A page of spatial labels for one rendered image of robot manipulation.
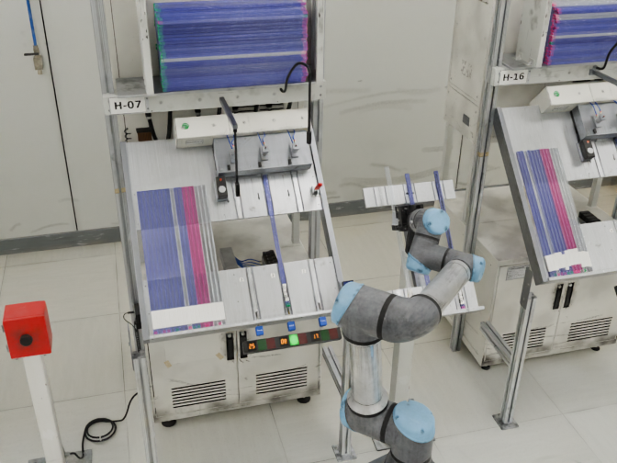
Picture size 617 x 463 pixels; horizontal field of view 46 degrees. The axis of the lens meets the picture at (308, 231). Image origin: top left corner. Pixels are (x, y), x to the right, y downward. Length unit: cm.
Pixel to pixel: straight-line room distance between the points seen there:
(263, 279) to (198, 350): 51
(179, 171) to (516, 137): 131
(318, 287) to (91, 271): 195
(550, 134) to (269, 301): 133
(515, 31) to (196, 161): 137
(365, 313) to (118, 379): 186
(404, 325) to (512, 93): 164
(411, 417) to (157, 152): 129
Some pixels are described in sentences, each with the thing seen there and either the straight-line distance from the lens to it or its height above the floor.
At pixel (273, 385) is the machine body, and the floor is 16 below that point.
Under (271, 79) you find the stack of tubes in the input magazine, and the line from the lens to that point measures 258.
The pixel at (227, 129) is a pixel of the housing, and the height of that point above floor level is 124.
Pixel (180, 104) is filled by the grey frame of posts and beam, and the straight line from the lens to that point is 259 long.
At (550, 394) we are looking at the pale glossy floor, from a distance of 346.
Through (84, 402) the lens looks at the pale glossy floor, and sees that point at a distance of 336.
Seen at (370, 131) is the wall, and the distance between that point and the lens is 448.
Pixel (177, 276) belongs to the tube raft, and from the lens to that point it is 249.
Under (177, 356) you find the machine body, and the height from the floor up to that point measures 38.
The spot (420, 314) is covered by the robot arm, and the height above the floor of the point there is 116.
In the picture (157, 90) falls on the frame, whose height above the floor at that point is 139.
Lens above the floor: 218
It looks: 29 degrees down
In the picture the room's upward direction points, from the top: 1 degrees clockwise
